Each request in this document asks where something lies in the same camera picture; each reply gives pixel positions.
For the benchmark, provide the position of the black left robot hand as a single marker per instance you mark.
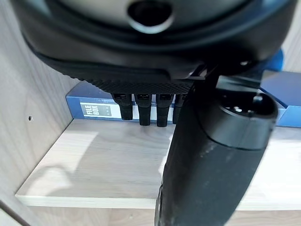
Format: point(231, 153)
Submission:
point(145, 47)

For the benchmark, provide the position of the blue file box folder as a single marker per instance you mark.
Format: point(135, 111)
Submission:
point(75, 106)

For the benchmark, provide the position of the light wood office cabinet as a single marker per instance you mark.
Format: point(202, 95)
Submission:
point(35, 94)

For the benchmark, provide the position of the light wood cabinet shelf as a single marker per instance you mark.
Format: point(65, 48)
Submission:
point(98, 164)

